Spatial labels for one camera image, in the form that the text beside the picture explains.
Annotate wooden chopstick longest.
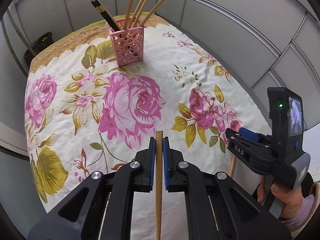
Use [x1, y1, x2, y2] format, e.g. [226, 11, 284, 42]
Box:
[155, 131, 163, 240]

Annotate lilac sleeve forearm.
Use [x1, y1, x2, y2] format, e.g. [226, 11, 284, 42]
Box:
[280, 172, 320, 233]

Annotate person's right hand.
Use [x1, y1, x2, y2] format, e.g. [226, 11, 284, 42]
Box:
[270, 182, 303, 219]

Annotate floral tablecloth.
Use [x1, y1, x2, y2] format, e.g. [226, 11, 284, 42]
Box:
[24, 16, 270, 210]

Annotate pink perforated utensil holder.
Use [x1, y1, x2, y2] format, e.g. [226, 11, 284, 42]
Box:
[106, 23, 145, 67]

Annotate black trash bin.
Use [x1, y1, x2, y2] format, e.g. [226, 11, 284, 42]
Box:
[24, 31, 54, 67]

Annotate camera box with screen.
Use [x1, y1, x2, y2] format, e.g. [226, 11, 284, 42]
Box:
[267, 87, 303, 159]

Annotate broom handles with clip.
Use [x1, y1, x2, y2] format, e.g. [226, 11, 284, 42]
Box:
[7, 9, 37, 57]

